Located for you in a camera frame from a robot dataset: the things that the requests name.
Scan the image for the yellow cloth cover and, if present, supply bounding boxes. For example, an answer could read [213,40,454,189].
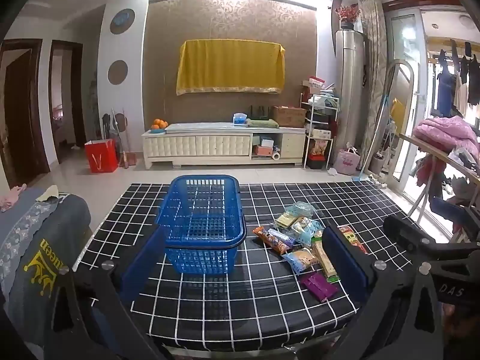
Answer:
[176,38,286,96]

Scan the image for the dark grey printed garment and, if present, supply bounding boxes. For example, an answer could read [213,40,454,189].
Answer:
[7,194,92,349]

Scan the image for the silver standing air conditioner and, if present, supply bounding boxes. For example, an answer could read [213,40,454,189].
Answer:
[335,29,368,158]

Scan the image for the red snack packet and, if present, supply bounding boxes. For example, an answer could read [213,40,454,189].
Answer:
[337,225,368,254]

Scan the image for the pink quilt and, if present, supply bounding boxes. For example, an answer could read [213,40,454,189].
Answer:
[412,115,480,154]

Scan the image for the patterned curtain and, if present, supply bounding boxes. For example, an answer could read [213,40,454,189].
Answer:
[358,0,388,175]

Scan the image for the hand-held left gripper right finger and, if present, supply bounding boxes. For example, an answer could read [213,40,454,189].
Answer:
[321,226,447,360]

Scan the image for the yellow cracker packet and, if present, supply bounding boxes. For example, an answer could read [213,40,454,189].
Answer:
[275,212,301,231]

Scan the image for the pink bag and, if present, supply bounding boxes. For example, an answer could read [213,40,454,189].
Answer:
[338,147,361,175]

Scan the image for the round brown wall plate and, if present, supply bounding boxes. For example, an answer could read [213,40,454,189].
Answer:
[107,60,128,85]

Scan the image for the clear blue printed bag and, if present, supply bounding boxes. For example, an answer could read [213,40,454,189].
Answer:
[285,202,316,220]

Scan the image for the pink cloth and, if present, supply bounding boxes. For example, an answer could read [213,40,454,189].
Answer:
[0,184,28,211]

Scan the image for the white TV cabinet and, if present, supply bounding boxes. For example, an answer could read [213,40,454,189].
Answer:
[141,122,307,169]

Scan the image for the cardboard box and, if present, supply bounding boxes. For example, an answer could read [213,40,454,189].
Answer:
[272,106,307,128]

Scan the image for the magenta snack packet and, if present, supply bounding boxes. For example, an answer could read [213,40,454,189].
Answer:
[299,272,338,303]

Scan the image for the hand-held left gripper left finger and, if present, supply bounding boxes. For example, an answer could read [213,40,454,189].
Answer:
[47,226,169,360]

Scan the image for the long beige snack packet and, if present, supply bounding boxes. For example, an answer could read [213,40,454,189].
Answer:
[313,240,338,284]

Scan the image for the round blue wall plate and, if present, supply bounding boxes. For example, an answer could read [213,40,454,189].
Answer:
[110,8,136,35]

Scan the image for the orange wafer snack packet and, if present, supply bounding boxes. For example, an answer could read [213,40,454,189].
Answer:
[253,227,289,256]

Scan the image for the white shelf rack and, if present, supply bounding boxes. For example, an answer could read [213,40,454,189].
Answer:
[300,77,340,169]

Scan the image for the grey floral blanket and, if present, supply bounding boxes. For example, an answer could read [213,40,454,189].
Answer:
[0,188,57,289]

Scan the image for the blue plastic basket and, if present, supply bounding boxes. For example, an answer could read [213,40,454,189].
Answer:
[157,174,247,275]

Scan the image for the red paper bag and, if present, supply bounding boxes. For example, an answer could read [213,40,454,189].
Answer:
[84,139,119,174]

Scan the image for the dark wooden door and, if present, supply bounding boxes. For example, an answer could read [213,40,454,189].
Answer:
[0,39,51,188]

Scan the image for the red flower vase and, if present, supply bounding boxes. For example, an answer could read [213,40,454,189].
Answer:
[335,4,361,31]

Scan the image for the black checkered tablecloth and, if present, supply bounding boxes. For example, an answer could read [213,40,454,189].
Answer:
[73,180,417,351]

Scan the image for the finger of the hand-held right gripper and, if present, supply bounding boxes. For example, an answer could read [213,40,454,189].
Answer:
[429,196,479,233]
[382,214,437,252]

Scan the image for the hanging dark clothes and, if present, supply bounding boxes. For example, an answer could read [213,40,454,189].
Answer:
[435,39,480,118]

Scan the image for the dark wooden door frame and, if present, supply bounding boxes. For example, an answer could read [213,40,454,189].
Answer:
[49,40,87,164]

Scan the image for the broom with dustpan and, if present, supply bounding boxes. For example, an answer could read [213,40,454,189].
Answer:
[110,108,137,169]

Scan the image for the blue bread snack packet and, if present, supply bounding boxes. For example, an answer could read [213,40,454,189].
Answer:
[281,247,319,274]

